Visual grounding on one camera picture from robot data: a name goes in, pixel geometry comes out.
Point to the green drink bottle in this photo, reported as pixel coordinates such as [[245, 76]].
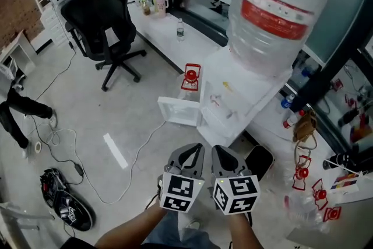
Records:
[[156, 4]]

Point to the white desk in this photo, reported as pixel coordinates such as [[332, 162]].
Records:
[[17, 49]]

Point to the person's right forearm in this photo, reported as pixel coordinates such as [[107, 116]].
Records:
[[244, 233]]

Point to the blue label water bottle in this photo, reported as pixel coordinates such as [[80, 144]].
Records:
[[287, 103]]

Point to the white dispenser door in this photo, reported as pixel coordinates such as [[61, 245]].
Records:
[[179, 110]]

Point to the pink tumbler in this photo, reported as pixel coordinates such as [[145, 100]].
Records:
[[161, 7]]

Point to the black office chair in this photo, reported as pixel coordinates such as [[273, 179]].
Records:
[[99, 17]]

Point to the tape roll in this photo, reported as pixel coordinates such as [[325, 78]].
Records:
[[35, 147]]

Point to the black thermos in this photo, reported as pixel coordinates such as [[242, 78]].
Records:
[[335, 161]]

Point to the person's blue jeans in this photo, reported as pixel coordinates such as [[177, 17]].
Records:
[[180, 237]]

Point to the red label white bottle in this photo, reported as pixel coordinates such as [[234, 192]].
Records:
[[291, 121]]

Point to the clear green label bottle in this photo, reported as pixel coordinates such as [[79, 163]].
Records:
[[180, 32]]

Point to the black power adapter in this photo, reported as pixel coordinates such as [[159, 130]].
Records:
[[79, 169]]

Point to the brown drink bottle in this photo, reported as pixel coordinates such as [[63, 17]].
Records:
[[146, 8]]

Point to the white water dispenser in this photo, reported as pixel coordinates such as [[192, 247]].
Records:
[[247, 78]]

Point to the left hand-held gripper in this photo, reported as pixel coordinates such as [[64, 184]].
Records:
[[179, 192]]

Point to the person's left shoe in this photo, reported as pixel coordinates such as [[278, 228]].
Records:
[[193, 224]]

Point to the brown bag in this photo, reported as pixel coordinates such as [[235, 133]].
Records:
[[304, 128]]

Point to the white paper bag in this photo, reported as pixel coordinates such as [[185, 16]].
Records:
[[352, 186]]

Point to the black equipment case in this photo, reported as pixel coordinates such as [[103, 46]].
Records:
[[78, 215]]

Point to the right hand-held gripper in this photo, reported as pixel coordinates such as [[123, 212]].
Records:
[[236, 192]]

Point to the large red label water bottle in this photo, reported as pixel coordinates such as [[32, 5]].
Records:
[[277, 8]]

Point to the person's left forearm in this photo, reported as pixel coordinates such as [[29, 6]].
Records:
[[134, 230]]

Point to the beige trash bin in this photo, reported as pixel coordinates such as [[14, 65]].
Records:
[[259, 163]]

